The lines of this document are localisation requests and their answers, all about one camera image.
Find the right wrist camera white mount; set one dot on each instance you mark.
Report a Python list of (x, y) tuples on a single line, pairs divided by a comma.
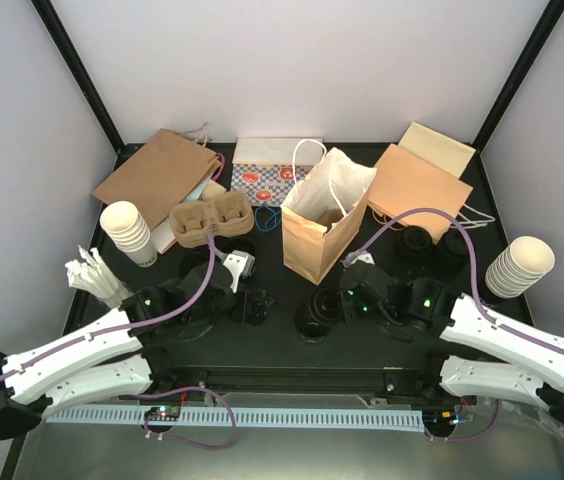
[(358, 256)]

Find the right black frame post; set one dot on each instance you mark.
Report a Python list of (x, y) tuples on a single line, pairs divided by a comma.
[(540, 34)]

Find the brown flat paper bag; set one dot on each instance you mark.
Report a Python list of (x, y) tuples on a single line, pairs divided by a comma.
[(159, 175)]

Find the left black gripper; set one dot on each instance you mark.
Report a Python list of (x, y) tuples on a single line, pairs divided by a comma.
[(259, 313)]

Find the black lid stack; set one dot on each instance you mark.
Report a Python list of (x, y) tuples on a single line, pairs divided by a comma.
[(452, 253), (415, 242)]

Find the black plastic cup lid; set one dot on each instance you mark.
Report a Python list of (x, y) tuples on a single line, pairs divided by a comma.
[(324, 306)]

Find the right stack of paper cups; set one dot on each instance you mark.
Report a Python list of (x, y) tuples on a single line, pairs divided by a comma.
[(522, 264)]

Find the black lid stack right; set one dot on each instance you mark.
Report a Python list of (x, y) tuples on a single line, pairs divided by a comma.
[(452, 253)]

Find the left black frame post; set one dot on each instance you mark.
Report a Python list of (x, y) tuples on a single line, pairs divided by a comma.
[(66, 48)]

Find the black frame post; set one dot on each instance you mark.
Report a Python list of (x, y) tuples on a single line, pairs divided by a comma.
[(540, 34), (66, 48)]

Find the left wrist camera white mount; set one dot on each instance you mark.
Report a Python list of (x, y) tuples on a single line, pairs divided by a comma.
[(240, 264)]

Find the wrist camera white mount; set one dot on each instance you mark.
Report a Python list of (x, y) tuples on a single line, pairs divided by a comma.
[(240, 264), (358, 256)]

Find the orange flat bag right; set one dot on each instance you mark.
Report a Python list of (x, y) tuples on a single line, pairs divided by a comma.
[(404, 182)]

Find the tan flat paper bag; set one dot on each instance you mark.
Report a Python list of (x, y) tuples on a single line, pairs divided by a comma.
[(437, 149)]

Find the stack of paper cups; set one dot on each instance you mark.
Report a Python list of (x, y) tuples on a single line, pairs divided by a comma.
[(522, 264), (125, 226)]

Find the black lid stack left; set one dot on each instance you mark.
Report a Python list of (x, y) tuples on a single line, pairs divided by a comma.
[(415, 242)]

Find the blue slotted cable duct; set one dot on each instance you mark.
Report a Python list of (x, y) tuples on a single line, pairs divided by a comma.
[(102, 414)]

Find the stack of pulp cup carriers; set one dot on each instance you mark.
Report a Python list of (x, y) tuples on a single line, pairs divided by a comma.
[(229, 214)]

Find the bundle of wrapped straws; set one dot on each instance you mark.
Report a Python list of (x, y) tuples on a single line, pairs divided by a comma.
[(92, 275)]

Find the checkered printed paper bag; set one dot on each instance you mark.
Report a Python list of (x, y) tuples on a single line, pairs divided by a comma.
[(266, 168)]

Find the orange kraft paper bag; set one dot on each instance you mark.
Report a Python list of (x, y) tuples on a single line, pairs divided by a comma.
[(323, 212)]

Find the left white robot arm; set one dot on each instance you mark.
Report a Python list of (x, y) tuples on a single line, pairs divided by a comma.
[(123, 353)]

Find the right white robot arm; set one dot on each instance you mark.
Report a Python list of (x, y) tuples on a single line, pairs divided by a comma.
[(527, 365)]

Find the left stack of paper cups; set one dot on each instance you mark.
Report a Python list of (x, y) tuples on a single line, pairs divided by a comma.
[(125, 226)]

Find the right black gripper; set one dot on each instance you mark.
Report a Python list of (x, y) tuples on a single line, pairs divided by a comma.
[(350, 313)]

